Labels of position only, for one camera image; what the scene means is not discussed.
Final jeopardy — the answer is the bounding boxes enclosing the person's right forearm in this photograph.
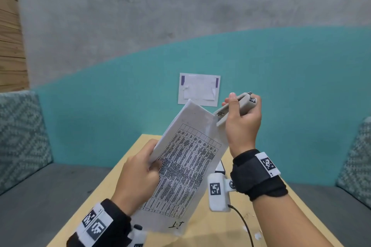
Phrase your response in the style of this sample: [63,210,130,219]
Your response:
[252,194,344,247]

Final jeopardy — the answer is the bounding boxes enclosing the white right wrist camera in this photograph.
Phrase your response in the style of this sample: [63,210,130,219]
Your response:
[207,172,236,213]

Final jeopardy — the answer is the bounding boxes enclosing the stack of printed paper sheets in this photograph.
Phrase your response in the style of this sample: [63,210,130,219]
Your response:
[139,99,230,237]

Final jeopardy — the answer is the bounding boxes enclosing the black left wristband with markers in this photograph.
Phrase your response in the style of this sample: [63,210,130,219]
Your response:
[66,199,133,247]

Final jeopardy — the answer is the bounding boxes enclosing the white paper sheet with tape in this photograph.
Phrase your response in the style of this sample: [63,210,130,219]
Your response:
[178,73,221,107]

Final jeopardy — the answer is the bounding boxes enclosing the black right wristband with marker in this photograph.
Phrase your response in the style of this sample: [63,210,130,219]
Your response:
[230,149,289,202]

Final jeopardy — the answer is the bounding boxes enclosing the grey stapler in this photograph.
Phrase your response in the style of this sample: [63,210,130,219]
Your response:
[213,92,257,127]

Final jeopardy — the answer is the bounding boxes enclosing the patterned teal cushion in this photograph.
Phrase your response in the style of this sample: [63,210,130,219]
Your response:
[0,91,54,196]
[336,117,371,210]

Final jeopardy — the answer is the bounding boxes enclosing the person's left hand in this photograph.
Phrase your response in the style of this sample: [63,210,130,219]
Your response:
[111,139,163,217]

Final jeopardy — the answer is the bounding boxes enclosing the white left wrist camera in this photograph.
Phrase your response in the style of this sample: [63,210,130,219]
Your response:
[127,224,148,247]

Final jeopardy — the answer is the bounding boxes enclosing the wooden slat panel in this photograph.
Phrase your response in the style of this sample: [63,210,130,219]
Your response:
[0,0,30,93]

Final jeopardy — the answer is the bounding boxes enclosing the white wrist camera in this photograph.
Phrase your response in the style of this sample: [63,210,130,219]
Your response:
[127,224,148,247]
[207,172,236,213]

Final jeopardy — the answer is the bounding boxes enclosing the black cable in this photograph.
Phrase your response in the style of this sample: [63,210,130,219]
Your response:
[228,204,255,247]

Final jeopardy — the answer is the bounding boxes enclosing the person's right hand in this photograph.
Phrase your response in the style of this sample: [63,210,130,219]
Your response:
[221,92,262,158]

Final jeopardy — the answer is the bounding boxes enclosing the grey bench seat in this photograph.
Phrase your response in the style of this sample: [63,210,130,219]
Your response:
[0,163,371,247]

